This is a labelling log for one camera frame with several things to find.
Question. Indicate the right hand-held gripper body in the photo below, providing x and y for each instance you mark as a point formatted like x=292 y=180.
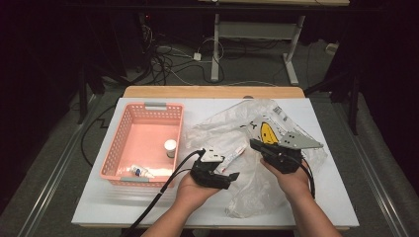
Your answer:
x=283 y=159

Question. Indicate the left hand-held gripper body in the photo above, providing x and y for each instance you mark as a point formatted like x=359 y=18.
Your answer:
x=206 y=174

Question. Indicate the red and white tube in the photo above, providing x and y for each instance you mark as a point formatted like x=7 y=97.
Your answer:
x=232 y=156

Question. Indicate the clear plastic bag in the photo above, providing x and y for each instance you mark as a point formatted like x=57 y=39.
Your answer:
x=230 y=131

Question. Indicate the white round bottle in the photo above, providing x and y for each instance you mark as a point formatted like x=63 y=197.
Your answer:
x=170 y=148

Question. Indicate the small white tube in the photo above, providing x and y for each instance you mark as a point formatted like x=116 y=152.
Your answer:
x=140 y=171

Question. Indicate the pink perforated plastic basket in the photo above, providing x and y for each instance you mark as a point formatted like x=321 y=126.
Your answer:
x=145 y=138

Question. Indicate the person's left hand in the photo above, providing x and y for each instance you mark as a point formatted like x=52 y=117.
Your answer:
x=191 y=192

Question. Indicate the person's right hand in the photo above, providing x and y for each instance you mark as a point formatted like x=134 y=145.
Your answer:
x=294 y=184

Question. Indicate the black stand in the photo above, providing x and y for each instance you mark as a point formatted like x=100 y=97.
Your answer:
x=82 y=95
x=353 y=105

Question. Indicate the white power adapter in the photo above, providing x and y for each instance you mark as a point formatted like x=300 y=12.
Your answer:
x=197 y=56

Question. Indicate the white power strip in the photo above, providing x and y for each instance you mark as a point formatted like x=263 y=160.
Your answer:
x=331 y=48

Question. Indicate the white metal frame desk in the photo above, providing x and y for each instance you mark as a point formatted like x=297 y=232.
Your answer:
x=215 y=49

